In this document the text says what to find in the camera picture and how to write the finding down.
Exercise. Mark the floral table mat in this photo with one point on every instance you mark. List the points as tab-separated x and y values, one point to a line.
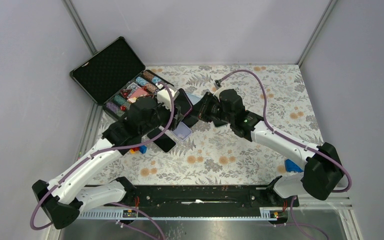
215	155

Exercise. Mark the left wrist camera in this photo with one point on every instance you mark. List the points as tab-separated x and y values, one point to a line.
166	95

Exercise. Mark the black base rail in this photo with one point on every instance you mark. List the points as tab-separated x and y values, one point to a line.
205	201

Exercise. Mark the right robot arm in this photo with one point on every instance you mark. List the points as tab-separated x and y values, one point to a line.
321	166

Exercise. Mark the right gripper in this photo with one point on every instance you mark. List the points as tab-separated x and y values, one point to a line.
201	109

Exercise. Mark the light blue phone case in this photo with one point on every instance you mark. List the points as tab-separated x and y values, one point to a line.
193	98

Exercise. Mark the black poker chip case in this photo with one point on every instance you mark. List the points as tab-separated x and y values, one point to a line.
114	68

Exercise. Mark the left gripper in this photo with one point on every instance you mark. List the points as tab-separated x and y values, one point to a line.
178	116

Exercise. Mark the red toy brick car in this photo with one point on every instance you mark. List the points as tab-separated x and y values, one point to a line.
141	149

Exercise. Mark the blue toy car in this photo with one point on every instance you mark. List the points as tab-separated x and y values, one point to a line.
291	167

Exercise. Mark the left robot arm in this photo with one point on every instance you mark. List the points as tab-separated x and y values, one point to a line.
65	197

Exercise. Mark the triangular card box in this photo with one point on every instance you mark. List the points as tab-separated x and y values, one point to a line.
125	93

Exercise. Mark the black phone without case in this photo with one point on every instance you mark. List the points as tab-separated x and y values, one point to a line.
183	103

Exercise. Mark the lilac phone case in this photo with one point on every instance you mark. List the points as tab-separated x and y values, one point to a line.
182	131

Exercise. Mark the black phone from blue case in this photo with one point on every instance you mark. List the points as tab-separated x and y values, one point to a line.
190	121

